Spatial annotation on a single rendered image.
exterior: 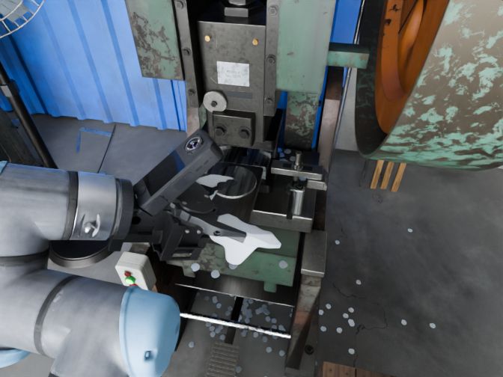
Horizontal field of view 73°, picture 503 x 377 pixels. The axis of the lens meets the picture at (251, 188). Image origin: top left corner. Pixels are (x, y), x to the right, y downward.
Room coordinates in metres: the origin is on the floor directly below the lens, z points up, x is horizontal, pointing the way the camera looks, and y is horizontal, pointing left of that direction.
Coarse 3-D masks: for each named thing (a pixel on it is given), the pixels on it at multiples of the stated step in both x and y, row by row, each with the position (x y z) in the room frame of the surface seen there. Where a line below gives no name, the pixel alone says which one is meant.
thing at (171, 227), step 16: (128, 192) 0.27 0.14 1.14; (192, 192) 0.31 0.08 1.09; (208, 192) 0.33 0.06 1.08; (128, 208) 0.25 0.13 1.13; (176, 208) 0.27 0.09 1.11; (192, 208) 0.28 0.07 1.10; (208, 208) 0.29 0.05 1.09; (128, 224) 0.24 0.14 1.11; (144, 224) 0.27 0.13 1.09; (160, 224) 0.27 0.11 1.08; (176, 224) 0.26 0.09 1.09; (192, 224) 0.27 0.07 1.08; (112, 240) 0.25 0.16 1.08; (128, 240) 0.25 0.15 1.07; (144, 240) 0.26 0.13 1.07; (160, 240) 0.27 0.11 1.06; (176, 240) 0.26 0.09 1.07; (192, 240) 0.27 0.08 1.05; (160, 256) 0.25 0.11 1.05; (192, 256) 0.26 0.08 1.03
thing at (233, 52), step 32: (224, 0) 0.81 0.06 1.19; (256, 0) 0.81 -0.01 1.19; (224, 32) 0.72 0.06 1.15; (256, 32) 0.71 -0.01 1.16; (224, 64) 0.72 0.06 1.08; (256, 64) 0.71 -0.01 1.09; (224, 96) 0.71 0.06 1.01; (256, 96) 0.71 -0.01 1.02; (224, 128) 0.69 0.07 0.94; (256, 128) 0.71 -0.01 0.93
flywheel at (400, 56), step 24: (384, 0) 1.02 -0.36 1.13; (408, 0) 0.88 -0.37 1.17; (432, 0) 0.68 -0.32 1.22; (384, 24) 0.92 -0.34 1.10; (408, 24) 0.81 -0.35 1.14; (432, 24) 0.63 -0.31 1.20; (384, 48) 0.86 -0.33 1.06; (408, 48) 0.74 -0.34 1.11; (384, 72) 0.78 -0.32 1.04; (408, 72) 0.68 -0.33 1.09; (384, 96) 0.67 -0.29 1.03; (384, 120) 0.61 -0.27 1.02
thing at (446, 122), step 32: (448, 0) 0.34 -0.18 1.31; (480, 0) 0.33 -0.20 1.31; (448, 32) 0.34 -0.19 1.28; (480, 32) 0.33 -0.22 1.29; (352, 64) 0.84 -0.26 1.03; (448, 64) 0.34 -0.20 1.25; (480, 64) 0.34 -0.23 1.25; (416, 96) 0.36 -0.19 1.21; (448, 96) 0.35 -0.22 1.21; (480, 96) 0.34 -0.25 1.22; (416, 128) 0.37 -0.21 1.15; (448, 128) 0.36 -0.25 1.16; (480, 128) 0.35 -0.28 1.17; (384, 160) 0.48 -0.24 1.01; (416, 160) 0.43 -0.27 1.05; (448, 160) 0.41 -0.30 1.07; (480, 160) 0.39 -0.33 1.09
